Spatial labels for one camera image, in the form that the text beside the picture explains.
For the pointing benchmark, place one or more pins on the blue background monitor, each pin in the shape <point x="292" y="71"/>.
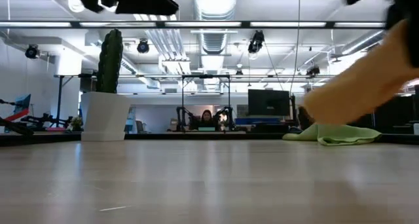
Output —
<point x="22" y="105"/>

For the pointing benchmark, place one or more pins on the small background potted plant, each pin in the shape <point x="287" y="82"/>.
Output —
<point x="77" y="122"/>

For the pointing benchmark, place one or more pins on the black crossbar with light strips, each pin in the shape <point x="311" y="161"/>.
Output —
<point x="160" y="24"/>

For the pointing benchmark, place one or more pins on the green microfiber towel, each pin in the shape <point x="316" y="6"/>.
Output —
<point x="337" y="135"/>

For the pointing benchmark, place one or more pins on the black ceiling camera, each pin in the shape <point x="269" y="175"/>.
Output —
<point x="256" y="42"/>
<point x="31" y="51"/>
<point x="312" y="70"/>
<point x="143" y="46"/>

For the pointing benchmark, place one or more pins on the green cactus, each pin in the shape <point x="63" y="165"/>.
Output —
<point x="109" y="63"/>

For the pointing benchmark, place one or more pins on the black room partition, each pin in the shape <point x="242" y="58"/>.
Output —
<point x="393" y="119"/>

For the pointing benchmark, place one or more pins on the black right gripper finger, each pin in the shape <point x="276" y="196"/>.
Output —
<point x="415" y="44"/>

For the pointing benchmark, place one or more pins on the white plant pot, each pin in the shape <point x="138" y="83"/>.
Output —
<point x="104" y="119"/>

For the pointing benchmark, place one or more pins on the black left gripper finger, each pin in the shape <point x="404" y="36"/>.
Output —
<point x="147" y="1"/>

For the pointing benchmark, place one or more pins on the black background robot arm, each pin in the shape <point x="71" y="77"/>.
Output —
<point x="42" y="120"/>
<point x="183" y="117"/>
<point x="227" y="116"/>
<point x="14" y="126"/>

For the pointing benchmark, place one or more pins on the orange microfiber towel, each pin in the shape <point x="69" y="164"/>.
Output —
<point x="360" y="86"/>

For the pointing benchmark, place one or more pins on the black metal table frame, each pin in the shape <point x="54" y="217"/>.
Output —
<point x="39" y="139"/>

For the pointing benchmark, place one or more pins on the black computer monitor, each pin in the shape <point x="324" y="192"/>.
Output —
<point x="268" y="102"/>

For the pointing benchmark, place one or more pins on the red background panel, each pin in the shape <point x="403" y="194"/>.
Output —
<point x="18" y="115"/>

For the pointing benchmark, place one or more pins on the black background rig frame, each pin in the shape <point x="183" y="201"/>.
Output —
<point x="205" y="76"/>

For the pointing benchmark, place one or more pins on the silver ceiling air duct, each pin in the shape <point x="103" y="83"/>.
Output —
<point x="214" y="1"/>

